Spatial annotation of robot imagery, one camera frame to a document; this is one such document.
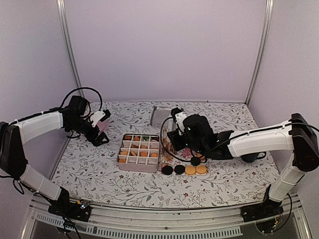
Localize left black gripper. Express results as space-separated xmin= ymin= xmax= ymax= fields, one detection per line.
xmin=68 ymin=117 xmax=110 ymax=146

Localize pink divided cookie tin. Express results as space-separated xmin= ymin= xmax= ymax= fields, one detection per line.
xmin=117 ymin=134 xmax=160 ymax=173

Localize orange swirl biscuit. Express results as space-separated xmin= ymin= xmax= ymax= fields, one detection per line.
xmin=140 ymin=151 xmax=148 ymax=157

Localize metal serving tongs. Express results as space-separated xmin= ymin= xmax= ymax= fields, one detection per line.
xmin=162 ymin=119 xmax=176 ymax=162

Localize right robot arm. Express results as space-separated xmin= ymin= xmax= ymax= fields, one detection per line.
xmin=167 ymin=108 xmax=319 ymax=219

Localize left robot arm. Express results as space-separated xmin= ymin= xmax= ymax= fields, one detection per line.
xmin=0 ymin=96 xmax=111 ymax=216

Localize pink plate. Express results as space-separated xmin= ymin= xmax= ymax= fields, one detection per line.
xmin=97 ymin=120 xmax=108 ymax=131

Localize floral cookie tray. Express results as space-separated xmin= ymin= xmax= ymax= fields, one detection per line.
xmin=160 ymin=133 xmax=208 ymax=176

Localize black sandwich cookie right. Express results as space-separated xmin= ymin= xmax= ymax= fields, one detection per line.
xmin=174 ymin=165 xmax=185 ymax=175

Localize black sandwich cookie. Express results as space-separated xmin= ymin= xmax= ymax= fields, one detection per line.
xmin=161 ymin=165 xmax=173 ymax=175
xmin=174 ymin=165 xmax=185 ymax=175

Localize yellow round biscuit left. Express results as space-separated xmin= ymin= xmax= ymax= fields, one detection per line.
xmin=185 ymin=165 xmax=196 ymax=175

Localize yellow round biscuit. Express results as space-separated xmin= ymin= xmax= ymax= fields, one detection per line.
xmin=195 ymin=165 xmax=207 ymax=174
xmin=185 ymin=165 xmax=196 ymax=175

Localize black sandwich cookie left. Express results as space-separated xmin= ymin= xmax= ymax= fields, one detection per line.
xmin=161 ymin=165 xmax=173 ymax=175

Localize yellow round biscuit right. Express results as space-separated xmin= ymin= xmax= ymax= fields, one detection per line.
xmin=195 ymin=165 xmax=207 ymax=174

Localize silver metal tray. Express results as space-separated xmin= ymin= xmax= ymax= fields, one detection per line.
xmin=150 ymin=106 xmax=184 ymax=127

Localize floral tablecloth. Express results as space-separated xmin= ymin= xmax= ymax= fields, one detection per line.
xmin=52 ymin=102 xmax=279 ymax=208

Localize dark blue mug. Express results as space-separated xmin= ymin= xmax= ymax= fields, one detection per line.
xmin=241 ymin=152 xmax=267 ymax=163

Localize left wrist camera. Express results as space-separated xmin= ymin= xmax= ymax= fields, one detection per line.
xmin=89 ymin=110 xmax=111 ymax=127

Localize black camera cable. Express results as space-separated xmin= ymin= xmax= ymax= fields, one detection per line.
xmin=59 ymin=87 xmax=103 ymax=113

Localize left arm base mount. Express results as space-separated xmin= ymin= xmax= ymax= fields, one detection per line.
xmin=48 ymin=200 xmax=92 ymax=222

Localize front aluminium rail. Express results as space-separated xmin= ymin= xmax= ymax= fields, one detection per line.
xmin=21 ymin=195 xmax=312 ymax=239

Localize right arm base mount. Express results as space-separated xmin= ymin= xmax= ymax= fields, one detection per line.
xmin=240 ymin=199 xmax=284 ymax=222

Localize left aluminium frame post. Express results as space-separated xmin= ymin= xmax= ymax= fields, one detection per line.
xmin=56 ymin=0 xmax=82 ymax=88

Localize aluminium frame post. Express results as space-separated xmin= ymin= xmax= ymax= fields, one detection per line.
xmin=245 ymin=0 xmax=274 ymax=107
xmin=56 ymin=0 xmax=82 ymax=88

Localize right aluminium frame post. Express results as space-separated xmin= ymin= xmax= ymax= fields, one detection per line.
xmin=245 ymin=0 xmax=274 ymax=107

